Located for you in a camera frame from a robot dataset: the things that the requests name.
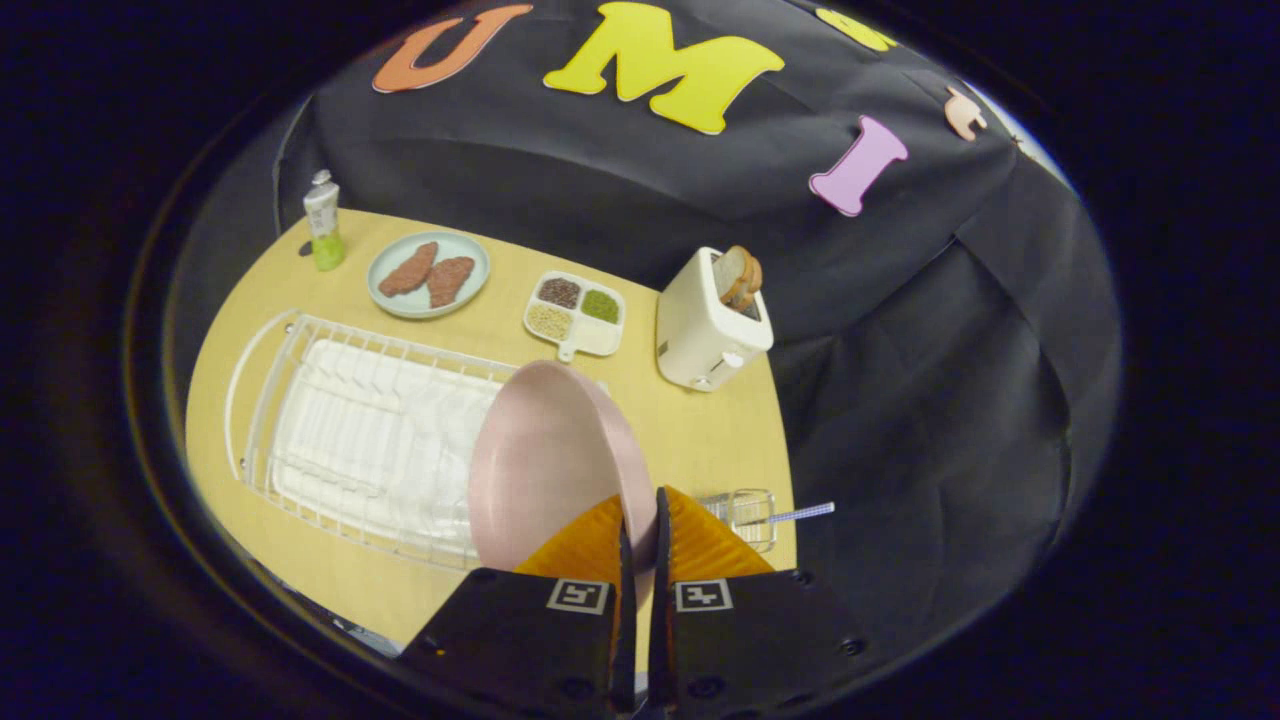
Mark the white wire dish rack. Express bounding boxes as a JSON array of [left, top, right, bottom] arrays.
[[224, 308, 611, 573]]

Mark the brown meat patty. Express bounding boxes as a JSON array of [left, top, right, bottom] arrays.
[[427, 256, 477, 309], [378, 241, 440, 298]]

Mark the white divided seasoning tray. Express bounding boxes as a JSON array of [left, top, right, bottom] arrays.
[[523, 270, 627, 363]]

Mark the cream toaster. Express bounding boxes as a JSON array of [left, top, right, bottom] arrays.
[[656, 247, 775, 393]]

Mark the green squeeze bottle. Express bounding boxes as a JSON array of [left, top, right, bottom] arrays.
[[303, 169, 347, 273]]

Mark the clear wire basket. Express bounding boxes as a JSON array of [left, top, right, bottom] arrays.
[[697, 488, 779, 554]]

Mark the white ribbed drip tray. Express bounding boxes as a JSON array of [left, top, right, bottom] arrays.
[[270, 338, 506, 556]]

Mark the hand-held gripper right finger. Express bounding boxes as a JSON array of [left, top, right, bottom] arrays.
[[648, 485, 871, 720]]

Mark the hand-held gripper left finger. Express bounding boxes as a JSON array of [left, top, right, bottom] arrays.
[[398, 493, 637, 720]]

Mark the pink plate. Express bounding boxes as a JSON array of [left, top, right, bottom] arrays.
[[467, 360, 659, 601]]

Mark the pale green plate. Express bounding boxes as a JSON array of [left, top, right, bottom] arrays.
[[366, 231, 491, 320]]

